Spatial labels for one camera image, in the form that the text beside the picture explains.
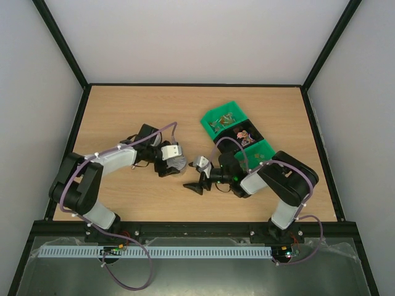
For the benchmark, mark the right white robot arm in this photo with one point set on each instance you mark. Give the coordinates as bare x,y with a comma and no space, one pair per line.
291,180

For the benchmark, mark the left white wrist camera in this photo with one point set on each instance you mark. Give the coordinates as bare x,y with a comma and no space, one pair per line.
171,151

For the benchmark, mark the black candy bin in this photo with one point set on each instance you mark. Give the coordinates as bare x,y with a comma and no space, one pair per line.
245,133

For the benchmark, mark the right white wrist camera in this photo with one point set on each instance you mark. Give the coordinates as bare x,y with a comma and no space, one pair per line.
201,164

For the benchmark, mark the green candy bin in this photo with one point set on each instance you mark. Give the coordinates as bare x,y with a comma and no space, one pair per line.
256,153
220,118

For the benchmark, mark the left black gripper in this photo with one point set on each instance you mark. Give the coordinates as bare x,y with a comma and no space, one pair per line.
158,168

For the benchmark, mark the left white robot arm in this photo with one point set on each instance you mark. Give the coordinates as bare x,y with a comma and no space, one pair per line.
76,186

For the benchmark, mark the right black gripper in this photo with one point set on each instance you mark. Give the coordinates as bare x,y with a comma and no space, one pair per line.
208,180

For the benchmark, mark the clear glass jar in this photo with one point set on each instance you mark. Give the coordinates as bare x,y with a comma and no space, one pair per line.
180,173

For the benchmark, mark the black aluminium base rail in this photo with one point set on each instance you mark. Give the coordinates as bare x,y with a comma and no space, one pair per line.
258,232

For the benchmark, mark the silver metal jar lid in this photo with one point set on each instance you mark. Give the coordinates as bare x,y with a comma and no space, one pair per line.
177,162

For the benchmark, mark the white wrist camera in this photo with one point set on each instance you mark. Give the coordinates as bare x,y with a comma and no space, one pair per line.
171,151
201,164

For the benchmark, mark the light blue cable duct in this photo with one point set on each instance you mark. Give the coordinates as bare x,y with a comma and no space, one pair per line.
57,251

